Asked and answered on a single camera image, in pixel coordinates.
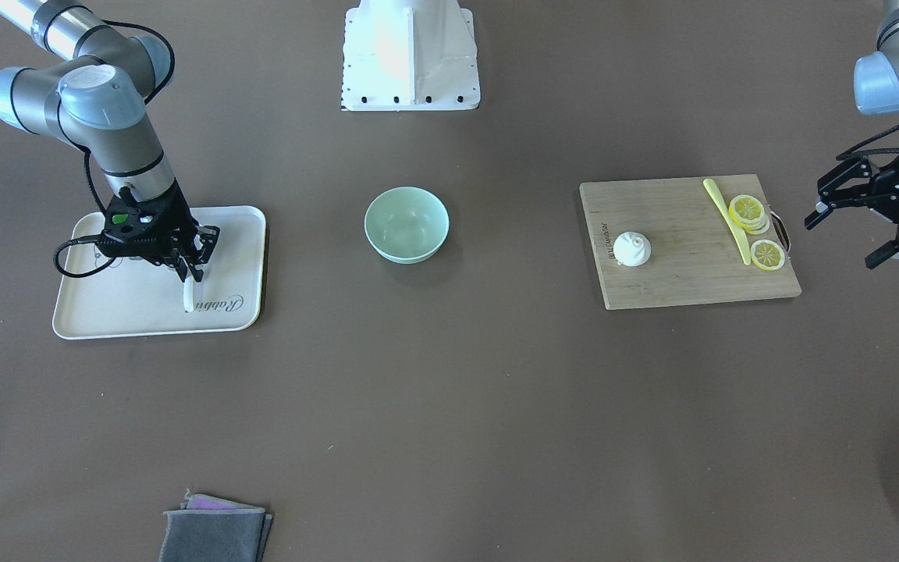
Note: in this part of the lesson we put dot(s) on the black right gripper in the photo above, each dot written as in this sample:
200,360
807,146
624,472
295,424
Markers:
179,219

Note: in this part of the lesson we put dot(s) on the white ceramic soup spoon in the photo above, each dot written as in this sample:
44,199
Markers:
188,294

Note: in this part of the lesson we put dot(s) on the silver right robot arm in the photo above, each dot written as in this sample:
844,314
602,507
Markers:
95,100

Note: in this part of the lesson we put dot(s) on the light green ceramic bowl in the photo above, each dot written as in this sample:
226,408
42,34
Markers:
406,225

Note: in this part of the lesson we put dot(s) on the cream rabbit serving tray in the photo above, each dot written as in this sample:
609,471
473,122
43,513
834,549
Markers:
134,298

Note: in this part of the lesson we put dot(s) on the lower lemon slice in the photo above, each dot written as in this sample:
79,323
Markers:
768,255

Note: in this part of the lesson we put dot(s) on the lemon slice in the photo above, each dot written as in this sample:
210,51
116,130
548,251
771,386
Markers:
768,255
749,214

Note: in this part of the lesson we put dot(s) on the upper lemon slice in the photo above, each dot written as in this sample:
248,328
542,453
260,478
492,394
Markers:
749,214

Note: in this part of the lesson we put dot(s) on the yellow plastic knife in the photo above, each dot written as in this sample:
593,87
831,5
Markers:
740,236

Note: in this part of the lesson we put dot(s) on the wooden cutting board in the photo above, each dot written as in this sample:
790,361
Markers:
694,259

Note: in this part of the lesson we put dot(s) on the folded grey cloth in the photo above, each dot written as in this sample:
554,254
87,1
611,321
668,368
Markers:
208,528

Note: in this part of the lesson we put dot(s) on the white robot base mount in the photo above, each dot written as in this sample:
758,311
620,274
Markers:
419,56

